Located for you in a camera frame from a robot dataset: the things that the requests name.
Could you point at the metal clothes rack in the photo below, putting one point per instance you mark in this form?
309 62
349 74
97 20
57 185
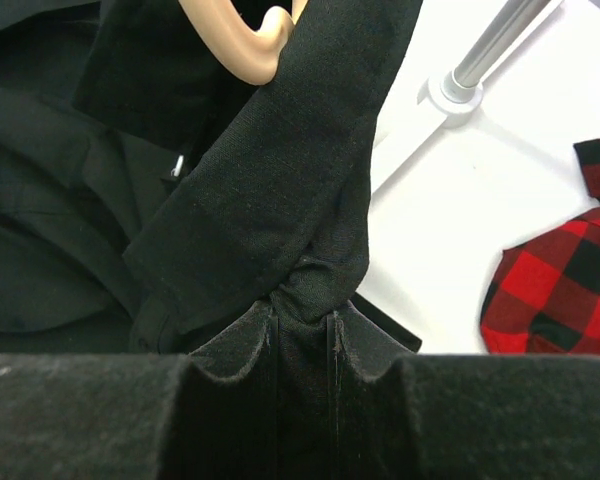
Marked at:
447 100

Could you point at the beige wooden hanger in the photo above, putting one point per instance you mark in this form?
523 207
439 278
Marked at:
250 55

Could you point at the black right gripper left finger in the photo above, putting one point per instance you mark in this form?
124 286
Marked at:
207 415

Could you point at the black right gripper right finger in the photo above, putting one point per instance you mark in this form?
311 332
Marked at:
395 414

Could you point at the red black plaid shirt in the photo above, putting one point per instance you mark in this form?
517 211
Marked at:
545 293

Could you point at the black button shirt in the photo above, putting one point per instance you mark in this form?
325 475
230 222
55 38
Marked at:
148 198

